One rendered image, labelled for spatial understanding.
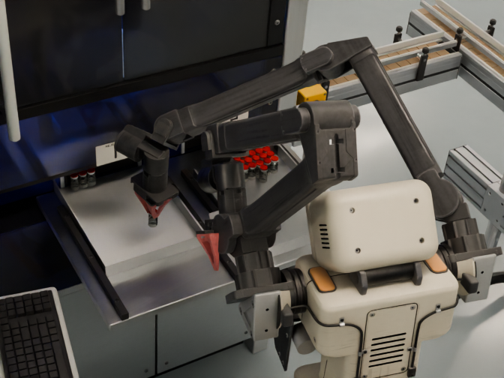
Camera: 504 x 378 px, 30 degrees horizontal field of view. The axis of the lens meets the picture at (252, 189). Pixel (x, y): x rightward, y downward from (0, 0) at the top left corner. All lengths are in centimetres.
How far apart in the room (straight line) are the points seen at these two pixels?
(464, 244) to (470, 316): 161
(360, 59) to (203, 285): 64
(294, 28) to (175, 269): 68
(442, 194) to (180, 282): 67
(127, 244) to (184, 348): 78
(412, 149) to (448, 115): 248
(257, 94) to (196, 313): 104
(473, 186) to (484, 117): 127
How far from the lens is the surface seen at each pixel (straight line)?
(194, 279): 221
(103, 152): 232
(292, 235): 233
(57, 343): 215
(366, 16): 507
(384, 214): 170
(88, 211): 238
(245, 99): 204
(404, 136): 195
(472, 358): 335
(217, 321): 298
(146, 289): 218
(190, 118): 207
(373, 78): 198
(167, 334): 291
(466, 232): 190
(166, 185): 216
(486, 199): 318
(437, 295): 177
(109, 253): 227
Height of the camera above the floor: 246
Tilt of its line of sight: 40 degrees down
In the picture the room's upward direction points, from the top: 5 degrees clockwise
